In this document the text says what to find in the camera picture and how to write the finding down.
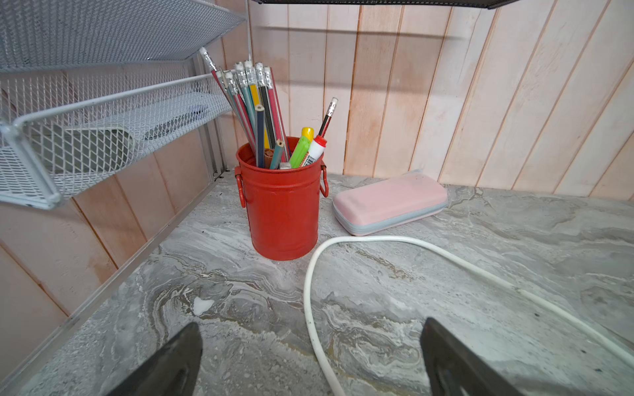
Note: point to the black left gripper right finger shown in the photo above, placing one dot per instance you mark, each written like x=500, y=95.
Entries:
x=454, y=369

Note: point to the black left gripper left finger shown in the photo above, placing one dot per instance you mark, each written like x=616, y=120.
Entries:
x=172, y=370

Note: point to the red metal pencil bucket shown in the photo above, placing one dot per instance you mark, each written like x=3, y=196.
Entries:
x=282, y=205

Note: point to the green highlighter marker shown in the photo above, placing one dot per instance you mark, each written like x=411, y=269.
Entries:
x=302, y=148

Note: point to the white red-capped marker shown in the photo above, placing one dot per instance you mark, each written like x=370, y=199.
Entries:
x=315, y=152

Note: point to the bundle of pencils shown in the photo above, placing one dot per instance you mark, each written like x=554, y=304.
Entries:
x=251, y=92

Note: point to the white wire mesh shelf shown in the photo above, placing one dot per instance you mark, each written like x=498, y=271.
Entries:
x=90, y=87

